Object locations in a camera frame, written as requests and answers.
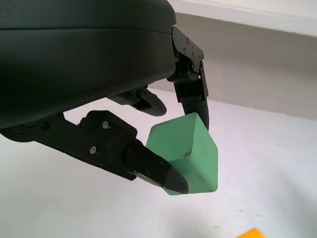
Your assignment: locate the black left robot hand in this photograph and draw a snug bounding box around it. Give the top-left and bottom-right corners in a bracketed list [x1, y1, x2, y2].
[0, 0, 210, 195]

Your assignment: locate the green wooden cube block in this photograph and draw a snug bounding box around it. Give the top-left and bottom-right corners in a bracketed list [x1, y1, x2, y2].
[145, 112, 220, 196]

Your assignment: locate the yellow wooden cube block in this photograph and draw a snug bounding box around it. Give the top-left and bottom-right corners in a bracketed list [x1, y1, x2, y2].
[237, 221, 268, 238]

